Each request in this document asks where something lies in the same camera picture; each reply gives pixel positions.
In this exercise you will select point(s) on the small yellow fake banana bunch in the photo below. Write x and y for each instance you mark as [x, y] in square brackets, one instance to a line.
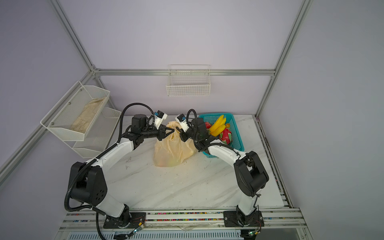
[218, 127]

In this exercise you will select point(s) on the white wire wall basket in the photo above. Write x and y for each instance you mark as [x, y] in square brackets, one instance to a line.
[188, 80]

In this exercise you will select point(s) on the red fake strawberry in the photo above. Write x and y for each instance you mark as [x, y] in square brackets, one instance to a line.
[208, 125]

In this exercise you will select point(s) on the white mesh lower shelf bin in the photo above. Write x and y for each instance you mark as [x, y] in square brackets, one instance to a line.
[99, 135]

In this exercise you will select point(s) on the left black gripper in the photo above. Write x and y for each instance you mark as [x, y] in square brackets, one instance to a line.
[162, 129]

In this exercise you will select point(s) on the beige cloth in bin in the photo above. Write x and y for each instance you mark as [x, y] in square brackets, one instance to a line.
[83, 121]

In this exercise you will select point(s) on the white mesh shelf bin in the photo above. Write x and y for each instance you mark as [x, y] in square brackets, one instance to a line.
[99, 135]
[60, 118]

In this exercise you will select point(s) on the wrist white camera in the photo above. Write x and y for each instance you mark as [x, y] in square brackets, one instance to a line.
[182, 120]
[159, 117]

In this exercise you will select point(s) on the pink green fake dragon fruit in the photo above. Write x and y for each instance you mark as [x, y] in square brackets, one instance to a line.
[226, 136]

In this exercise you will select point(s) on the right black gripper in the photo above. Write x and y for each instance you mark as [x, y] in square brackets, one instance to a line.
[182, 135]

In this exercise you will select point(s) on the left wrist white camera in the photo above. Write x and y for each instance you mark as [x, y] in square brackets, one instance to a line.
[159, 117]

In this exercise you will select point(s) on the teal plastic fruit basket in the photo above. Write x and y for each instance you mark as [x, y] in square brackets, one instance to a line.
[230, 124]

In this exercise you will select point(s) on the cream banana print plastic bag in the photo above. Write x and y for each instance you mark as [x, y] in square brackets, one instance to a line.
[172, 151]

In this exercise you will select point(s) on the white mesh upper shelf bin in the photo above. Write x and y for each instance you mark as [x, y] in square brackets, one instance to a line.
[60, 118]

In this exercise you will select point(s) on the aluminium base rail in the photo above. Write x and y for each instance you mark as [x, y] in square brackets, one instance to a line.
[274, 224]

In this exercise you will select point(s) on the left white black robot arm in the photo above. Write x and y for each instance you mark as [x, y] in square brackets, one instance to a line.
[87, 187]

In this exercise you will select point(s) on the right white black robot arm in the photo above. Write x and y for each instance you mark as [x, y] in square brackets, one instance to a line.
[251, 175]

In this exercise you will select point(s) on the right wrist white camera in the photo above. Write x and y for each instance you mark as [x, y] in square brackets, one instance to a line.
[182, 120]

